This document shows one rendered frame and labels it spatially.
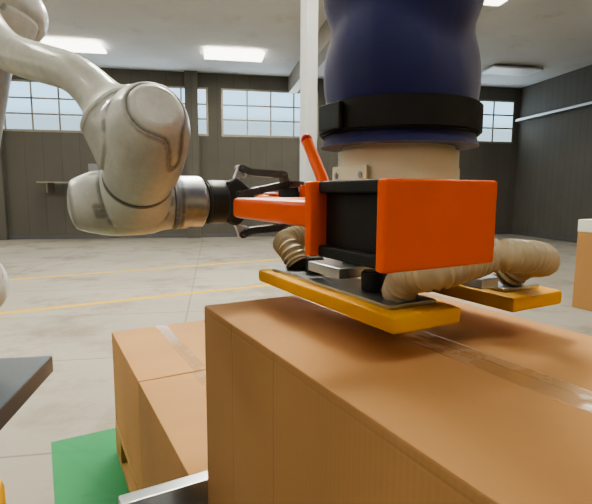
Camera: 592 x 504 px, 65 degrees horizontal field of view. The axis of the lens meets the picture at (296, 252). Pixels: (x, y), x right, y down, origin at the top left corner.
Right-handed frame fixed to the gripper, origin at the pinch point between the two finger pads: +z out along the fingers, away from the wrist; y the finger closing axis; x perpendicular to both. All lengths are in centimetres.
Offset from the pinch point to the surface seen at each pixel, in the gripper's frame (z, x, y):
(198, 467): -19, -13, 57
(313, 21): 184, -305, -155
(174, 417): -18, -38, 57
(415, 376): -13, 45, 17
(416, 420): -19, 52, 17
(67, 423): -40, -165, 111
